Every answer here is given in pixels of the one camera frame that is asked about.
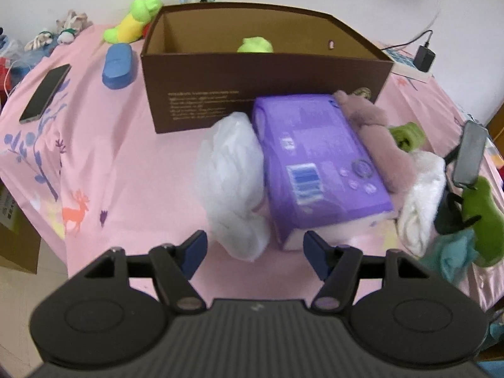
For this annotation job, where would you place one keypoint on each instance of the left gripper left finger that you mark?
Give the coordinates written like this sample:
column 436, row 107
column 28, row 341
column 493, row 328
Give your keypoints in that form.
column 174, row 266

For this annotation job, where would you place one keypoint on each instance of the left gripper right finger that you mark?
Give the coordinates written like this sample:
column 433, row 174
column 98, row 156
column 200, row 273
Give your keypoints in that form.
column 337, row 268

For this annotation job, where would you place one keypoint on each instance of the white fluffy towel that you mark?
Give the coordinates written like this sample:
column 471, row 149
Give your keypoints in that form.
column 419, row 210

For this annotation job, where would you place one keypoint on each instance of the teal cloth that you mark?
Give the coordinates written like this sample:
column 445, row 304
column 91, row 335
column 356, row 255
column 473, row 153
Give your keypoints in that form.
column 451, row 255

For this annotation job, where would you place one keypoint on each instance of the pink plush bear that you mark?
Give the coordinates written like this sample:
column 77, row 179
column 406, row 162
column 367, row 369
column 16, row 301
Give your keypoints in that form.
column 371, row 125

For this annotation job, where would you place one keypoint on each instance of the white plastic bag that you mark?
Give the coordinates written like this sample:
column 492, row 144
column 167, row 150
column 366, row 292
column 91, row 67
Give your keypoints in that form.
column 229, row 181

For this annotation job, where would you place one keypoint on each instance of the green pear plush toy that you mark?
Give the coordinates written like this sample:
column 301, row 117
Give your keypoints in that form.
column 474, row 209

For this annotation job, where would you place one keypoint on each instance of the lime green sock roll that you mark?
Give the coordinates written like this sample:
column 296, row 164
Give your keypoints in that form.
column 255, row 45

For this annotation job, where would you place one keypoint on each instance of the purple tissue pack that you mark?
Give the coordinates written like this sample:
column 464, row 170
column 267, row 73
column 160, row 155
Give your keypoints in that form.
column 318, row 174

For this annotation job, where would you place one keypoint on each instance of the pink bed sheet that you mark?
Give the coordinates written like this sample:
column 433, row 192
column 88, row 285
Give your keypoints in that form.
column 93, row 174

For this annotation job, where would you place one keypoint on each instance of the blue glasses case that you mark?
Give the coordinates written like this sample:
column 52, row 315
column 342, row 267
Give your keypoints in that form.
column 117, row 71

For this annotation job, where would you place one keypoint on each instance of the brown cardboard box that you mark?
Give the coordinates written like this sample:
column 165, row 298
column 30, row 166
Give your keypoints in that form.
column 194, row 75

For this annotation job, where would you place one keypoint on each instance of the white power strip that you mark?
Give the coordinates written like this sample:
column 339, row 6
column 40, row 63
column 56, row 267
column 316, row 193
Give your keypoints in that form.
column 403, row 65

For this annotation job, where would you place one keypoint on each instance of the black smartphone on left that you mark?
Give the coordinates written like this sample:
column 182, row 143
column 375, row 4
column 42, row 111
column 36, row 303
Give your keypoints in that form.
column 44, row 94

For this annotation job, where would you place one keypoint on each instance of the black power adapter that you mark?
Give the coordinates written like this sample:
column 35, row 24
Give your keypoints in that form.
column 425, row 56

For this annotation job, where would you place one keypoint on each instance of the green yellow plush toy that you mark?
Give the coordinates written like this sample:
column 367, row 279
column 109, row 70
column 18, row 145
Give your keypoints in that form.
column 131, row 28

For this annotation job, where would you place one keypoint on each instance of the white knit doll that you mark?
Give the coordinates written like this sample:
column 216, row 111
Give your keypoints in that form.
column 66, row 31

